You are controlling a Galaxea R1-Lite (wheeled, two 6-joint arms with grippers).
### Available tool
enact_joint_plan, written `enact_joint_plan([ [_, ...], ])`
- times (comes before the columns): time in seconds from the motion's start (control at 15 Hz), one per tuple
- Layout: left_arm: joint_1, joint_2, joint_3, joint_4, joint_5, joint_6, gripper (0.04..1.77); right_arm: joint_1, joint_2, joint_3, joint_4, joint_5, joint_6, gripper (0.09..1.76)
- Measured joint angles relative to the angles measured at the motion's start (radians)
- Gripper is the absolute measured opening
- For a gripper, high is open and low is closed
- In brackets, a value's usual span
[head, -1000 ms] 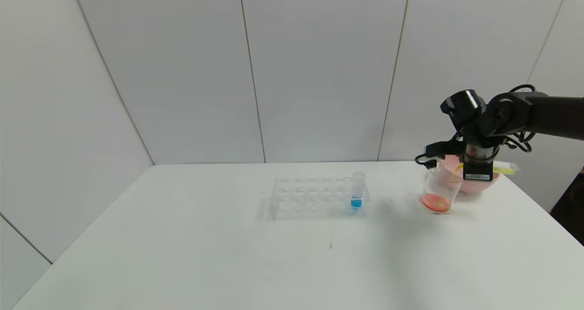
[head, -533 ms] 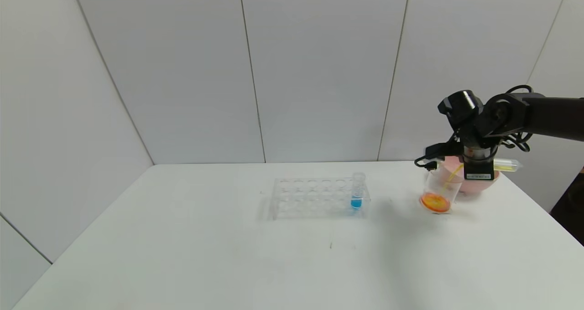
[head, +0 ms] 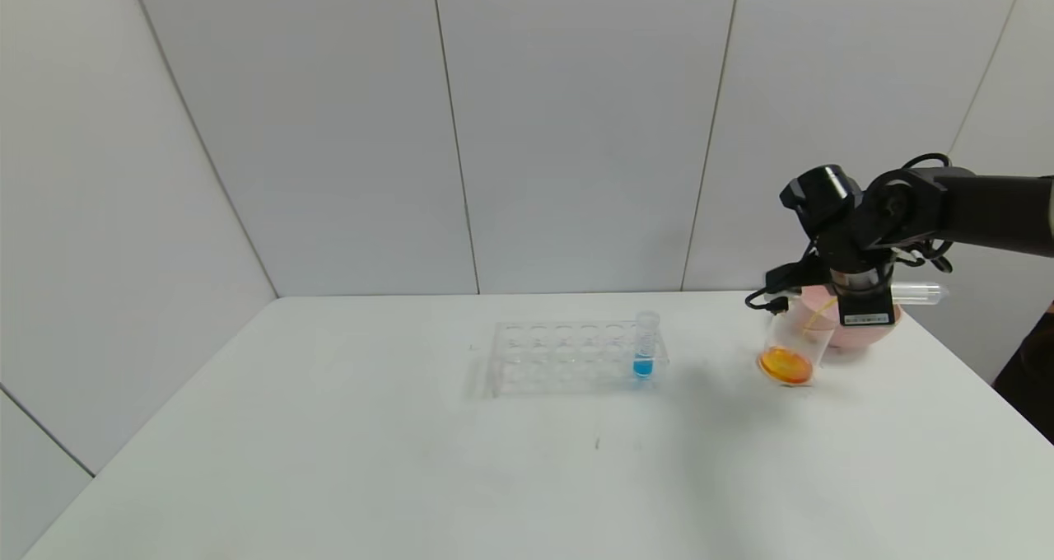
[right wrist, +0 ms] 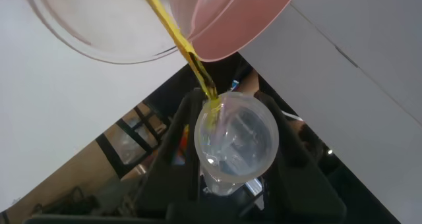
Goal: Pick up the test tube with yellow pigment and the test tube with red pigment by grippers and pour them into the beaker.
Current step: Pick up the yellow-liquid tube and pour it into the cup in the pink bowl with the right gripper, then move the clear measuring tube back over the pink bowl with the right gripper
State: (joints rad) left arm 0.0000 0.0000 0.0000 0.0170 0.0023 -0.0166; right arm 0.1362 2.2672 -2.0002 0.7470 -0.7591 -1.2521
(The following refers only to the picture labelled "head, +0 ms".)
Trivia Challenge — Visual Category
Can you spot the test tube with yellow liquid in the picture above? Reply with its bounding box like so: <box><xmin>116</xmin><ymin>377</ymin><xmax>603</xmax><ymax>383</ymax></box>
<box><xmin>822</xmin><ymin>283</ymin><xmax>949</xmax><ymax>307</ymax></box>

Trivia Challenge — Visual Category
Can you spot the clear acrylic test tube rack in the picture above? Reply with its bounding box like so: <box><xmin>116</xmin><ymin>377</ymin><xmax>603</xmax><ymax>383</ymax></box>
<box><xmin>486</xmin><ymin>321</ymin><xmax>668</xmax><ymax>398</ymax></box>

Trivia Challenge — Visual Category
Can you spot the test tube with blue liquid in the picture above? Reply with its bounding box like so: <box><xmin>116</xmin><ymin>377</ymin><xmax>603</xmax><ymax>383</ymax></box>
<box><xmin>632</xmin><ymin>311</ymin><xmax>660</xmax><ymax>380</ymax></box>

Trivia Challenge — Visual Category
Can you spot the clear glass beaker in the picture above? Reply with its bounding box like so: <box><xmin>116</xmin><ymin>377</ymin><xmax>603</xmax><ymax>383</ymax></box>
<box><xmin>758</xmin><ymin>296</ymin><xmax>836</xmax><ymax>388</ymax></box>

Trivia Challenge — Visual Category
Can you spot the pink bowl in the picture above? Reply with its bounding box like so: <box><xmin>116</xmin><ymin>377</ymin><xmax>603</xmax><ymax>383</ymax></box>
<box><xmin>795</xmin><ymin>284</ymin><xmax>903</xmax><ymax>350</ymax></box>

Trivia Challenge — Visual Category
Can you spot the black camera cable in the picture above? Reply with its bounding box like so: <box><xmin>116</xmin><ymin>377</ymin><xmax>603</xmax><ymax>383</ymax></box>
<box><xmin>744</xmin><ymin>285</ymin><xmax>793</xmax><ymax>315</ymax></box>

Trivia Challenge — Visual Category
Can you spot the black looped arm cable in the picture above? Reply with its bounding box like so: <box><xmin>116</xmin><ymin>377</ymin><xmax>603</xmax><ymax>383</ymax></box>
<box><xmin>893</xmin><ymin>153</ymin><xmax>958</xmax><ymax>274</ymax></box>

